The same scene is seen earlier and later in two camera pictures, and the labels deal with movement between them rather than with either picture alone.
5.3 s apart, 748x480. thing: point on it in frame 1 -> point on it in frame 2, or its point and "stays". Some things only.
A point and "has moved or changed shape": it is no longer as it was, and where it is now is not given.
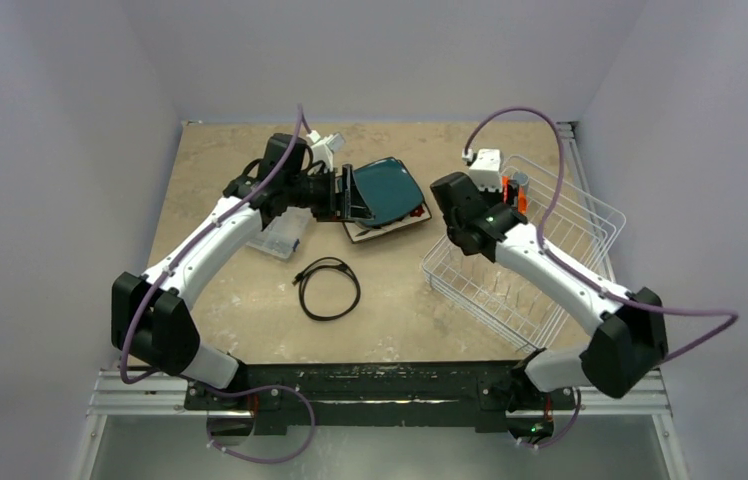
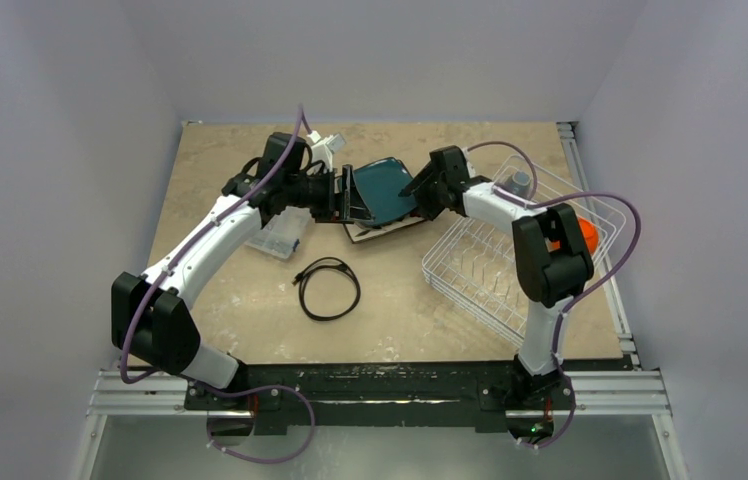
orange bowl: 522,194 has moved or changed shape
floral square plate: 359,233 stays
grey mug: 522,180 stays
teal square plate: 390,191 stays
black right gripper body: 513,192 -> 432,183
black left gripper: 348,200 stays
